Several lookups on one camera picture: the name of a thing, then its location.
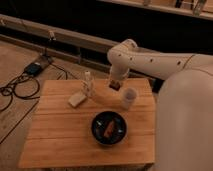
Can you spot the small clear bottle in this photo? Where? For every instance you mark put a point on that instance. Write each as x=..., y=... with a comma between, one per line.
x=88, y=84

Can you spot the white eraser block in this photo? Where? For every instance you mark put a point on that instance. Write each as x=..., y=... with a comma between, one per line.
x=77, y=99

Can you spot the long wooden beam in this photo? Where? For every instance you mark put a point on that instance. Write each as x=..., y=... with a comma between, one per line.
x=62, y=35

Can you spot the orange carrot toy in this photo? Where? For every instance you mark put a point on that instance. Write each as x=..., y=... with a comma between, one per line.
x=109, y=129

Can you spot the black power adapter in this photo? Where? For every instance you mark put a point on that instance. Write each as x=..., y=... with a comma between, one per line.
x=33, y=69

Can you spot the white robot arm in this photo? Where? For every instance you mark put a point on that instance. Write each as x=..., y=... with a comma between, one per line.
x=184, y=110

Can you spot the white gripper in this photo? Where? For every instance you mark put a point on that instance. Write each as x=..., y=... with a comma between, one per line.
x=117, y=77

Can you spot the black bowl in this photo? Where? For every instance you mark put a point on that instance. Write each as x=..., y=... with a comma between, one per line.
x=100, y=123

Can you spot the wooden table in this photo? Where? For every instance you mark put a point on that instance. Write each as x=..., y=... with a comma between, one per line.
x=60, y=135

